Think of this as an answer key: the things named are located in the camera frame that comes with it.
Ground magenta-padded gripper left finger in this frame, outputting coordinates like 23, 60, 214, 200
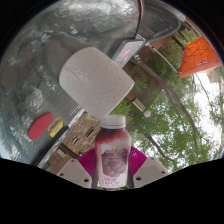
55, 148, 98, 188

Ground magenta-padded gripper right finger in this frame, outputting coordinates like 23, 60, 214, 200
129, 146, 169, 189

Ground grey wicker chair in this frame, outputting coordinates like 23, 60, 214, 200
136, 0, 183, 43

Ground globe lamp post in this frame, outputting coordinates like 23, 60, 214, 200
126, 91, 152, 118

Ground flat round red coaster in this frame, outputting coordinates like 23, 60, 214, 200
27, 112, 54, 141

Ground yellow card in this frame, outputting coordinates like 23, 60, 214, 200
49, 120, 64, 138

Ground orange canopy tent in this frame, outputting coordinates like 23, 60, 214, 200
178, 36, 223, 79

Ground white textured cup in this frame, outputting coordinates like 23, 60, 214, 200
58, 46, 136, 120

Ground pink juice bottle white cap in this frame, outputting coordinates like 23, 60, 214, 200
94, 114, 133, 189

